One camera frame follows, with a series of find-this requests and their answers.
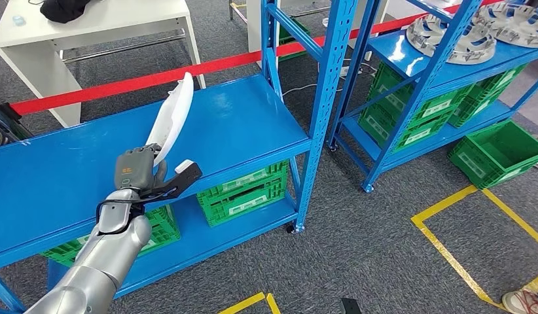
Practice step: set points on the white table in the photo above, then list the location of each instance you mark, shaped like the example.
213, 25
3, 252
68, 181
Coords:
100, 17

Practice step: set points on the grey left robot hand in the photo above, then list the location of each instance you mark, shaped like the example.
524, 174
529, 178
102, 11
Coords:
134, 171

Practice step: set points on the white red-laced sneaker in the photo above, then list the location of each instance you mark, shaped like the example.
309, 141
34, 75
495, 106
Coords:
520, 302

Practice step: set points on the green folded plastic crate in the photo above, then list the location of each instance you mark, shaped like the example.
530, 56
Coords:
165, 242
293, 47
167, 216
251, 206
416, 136
503, 80
436, 108
479, 108
251, 182

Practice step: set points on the silver finned metal disc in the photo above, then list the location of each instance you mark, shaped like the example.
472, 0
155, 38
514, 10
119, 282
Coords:
516, 26
464, 45

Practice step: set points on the small light blue object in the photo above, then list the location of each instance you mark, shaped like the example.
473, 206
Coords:
18, 20

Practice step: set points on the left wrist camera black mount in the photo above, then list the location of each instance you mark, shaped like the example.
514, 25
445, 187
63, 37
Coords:
186, 177

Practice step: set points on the red barrier belt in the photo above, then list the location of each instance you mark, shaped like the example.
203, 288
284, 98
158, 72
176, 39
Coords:
121, 85

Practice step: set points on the open green plastic crate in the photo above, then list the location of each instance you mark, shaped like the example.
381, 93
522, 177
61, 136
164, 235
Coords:
473, 164

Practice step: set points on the white curved plastic part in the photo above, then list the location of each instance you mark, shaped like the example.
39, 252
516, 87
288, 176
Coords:
173, 112

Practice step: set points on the yellow floor tape square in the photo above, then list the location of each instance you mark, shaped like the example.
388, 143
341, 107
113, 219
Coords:
241, 304
418, 222

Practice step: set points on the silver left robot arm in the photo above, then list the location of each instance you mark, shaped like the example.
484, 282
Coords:
108, 255

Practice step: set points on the black stanchion post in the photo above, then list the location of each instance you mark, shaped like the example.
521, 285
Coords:
11, 121

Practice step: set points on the white power strip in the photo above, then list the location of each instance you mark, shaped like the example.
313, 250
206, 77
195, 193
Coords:
350, 70

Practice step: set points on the black cloth bundle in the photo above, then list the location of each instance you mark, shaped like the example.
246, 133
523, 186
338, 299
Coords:
64, 11

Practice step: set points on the black robot bracket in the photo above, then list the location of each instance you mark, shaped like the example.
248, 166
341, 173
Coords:
351, 307

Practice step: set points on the dark ringed round base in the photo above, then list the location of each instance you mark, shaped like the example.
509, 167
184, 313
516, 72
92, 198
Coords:
0, 138

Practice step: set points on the blue metal shelf rack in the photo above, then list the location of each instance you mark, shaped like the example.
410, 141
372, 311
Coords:
251, 112
379, 45

